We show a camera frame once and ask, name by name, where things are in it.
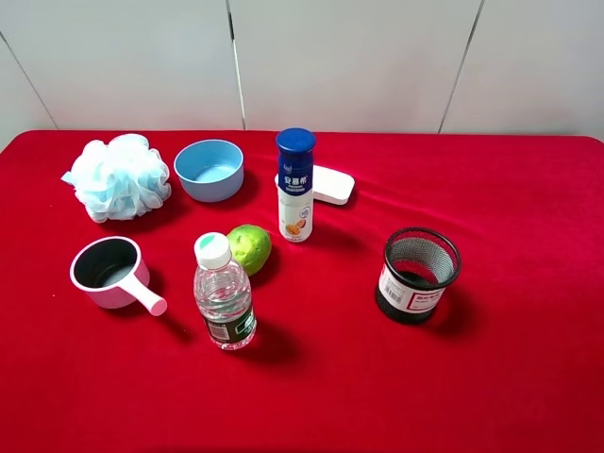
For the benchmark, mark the clear plastic water bottle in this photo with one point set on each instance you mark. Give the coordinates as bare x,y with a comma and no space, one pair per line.
222,293

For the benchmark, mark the black mesh pen holder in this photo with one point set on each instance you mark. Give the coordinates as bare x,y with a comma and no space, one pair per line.
419,264

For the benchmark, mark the white rectangular case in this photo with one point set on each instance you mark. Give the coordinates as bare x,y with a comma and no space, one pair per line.
332,186

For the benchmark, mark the pink saucepan with handle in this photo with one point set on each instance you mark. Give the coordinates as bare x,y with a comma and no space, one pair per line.
112,273

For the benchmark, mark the blue round bowl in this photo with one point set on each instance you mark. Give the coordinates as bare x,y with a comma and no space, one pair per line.
210,171

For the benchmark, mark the green lime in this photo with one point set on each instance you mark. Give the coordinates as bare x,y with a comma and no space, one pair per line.
251,247

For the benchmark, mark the blue white bath loofah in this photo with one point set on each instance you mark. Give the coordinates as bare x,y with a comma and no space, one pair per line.
119,180

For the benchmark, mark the red tablecloth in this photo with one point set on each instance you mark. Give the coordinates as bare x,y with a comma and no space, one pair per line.
510,361

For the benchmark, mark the blue capped yogurt bottle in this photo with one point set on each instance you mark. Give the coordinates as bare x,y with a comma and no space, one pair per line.
295,150

